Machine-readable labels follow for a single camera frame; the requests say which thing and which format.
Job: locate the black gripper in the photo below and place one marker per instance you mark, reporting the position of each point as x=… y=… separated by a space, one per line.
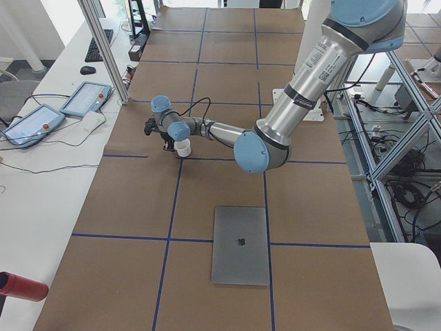
x=167 y=138

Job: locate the white plastic cup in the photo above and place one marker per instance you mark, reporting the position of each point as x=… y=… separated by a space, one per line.
x=183 y=148

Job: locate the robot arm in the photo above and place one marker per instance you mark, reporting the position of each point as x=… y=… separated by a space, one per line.
x=350 y=28

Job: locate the grey closed laptop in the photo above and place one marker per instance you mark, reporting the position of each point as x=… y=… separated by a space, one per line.
x=240 y=247

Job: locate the white folded cloth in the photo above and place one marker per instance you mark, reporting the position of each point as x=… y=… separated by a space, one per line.
x=92 y=120

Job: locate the far blue teach pendant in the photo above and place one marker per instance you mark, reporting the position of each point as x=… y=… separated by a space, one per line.
x=88 y=97

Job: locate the blue teach pendant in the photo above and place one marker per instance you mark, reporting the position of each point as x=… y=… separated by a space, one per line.
x=88 y=97
x=33 y=127

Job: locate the black computer mouse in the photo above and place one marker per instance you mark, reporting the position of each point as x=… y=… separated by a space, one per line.
x=86 y=70

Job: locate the brown paper table cover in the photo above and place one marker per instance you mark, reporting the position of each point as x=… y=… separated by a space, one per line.
x=140 y=255

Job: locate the near blue teach pendant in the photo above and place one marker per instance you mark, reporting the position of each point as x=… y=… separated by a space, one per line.
x=33 y=127

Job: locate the red cylinder bottle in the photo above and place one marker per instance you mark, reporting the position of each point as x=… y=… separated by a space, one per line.
x=19 y=287

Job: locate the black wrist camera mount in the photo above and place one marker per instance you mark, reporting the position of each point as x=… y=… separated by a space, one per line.
x=150 y=127

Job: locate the aluminium frame post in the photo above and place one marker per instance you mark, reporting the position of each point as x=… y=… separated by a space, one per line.
x=94 y=24

